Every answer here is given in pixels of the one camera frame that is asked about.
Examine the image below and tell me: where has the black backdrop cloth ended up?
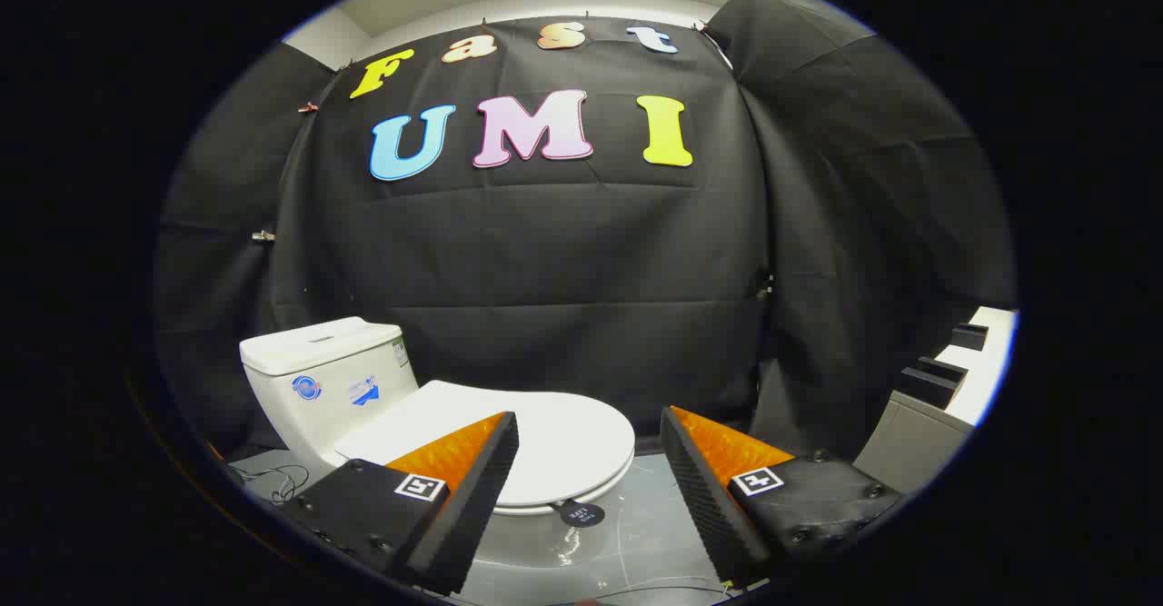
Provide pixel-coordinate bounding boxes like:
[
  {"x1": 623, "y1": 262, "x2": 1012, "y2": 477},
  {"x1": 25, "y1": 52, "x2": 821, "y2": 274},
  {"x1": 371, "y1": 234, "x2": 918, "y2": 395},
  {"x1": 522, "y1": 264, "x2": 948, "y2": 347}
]
[{"x1": 154, "y1": 0, "x2": 1017, "y2": 462}]

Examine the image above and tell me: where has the grey white side cabinet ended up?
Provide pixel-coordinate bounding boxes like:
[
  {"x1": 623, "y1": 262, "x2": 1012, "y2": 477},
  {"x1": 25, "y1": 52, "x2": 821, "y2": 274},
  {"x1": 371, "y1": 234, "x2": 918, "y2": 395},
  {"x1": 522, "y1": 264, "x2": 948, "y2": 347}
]
[{"x1": 854, "y1": 306, "x2": 1019, "y2": 496}]

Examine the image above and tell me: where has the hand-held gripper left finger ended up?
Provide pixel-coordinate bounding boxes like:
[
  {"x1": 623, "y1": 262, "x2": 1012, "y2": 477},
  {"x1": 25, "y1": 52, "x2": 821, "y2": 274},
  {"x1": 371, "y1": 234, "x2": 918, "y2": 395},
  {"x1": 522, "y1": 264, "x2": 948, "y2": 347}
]
[{"x1": 273, "y1": 411, "x2": 521, "y2": 596}]

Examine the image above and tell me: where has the white ceramic toilet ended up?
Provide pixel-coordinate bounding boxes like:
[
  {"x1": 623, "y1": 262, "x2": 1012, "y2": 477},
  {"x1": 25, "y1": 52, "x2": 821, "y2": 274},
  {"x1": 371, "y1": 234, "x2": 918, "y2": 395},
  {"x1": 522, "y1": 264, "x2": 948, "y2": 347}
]
[{"x1": 239, "y1": 317, "x2": 637, "y2": 571}]

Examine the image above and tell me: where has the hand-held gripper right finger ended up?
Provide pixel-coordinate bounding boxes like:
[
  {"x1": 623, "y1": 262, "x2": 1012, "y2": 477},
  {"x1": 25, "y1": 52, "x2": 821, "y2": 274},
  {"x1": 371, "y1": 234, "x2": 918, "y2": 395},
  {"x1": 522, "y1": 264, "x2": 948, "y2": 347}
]
[{"x1": 660, "y1": 405, "x2": 905, "y2": 589}]

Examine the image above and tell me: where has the thin black cable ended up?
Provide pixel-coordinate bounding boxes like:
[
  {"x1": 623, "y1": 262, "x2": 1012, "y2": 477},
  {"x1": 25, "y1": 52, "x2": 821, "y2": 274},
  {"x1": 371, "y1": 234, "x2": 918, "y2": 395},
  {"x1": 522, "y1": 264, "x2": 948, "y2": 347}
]
[{"x1": 232, "y1": 465, "x2": 310, "y2": 505}]

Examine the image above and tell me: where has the large black block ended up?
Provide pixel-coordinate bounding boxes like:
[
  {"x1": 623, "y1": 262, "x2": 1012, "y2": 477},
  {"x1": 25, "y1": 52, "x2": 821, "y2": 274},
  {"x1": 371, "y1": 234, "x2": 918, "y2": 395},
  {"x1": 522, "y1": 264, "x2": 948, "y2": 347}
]
[{"x1": 895, "y1": 356, "x2": 969, "y2": 410}]

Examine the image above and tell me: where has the thin white cable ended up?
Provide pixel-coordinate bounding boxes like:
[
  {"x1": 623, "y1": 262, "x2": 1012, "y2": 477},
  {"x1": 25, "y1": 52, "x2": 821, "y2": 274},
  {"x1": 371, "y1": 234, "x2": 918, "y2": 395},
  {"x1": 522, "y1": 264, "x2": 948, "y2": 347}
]
[{"x1": 581, "y1": 574, "x2": 739, "y2": 603}]

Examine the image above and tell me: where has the white toilet lid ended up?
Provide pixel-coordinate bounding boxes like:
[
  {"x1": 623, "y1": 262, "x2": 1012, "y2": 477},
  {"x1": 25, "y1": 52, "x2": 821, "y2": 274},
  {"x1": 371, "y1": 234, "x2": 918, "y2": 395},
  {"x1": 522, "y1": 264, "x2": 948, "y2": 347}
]
[{"x1": 334, "y1": 380, "x2": 636, "y2": 509}]

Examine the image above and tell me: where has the black round lid knob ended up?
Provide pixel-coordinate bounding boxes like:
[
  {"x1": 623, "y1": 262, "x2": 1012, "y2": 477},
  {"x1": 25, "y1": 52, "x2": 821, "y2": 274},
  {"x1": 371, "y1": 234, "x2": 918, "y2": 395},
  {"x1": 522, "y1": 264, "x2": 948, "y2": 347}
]
[{"x1": 556, "y1": 500, "x2": 606, "y2": 529}]

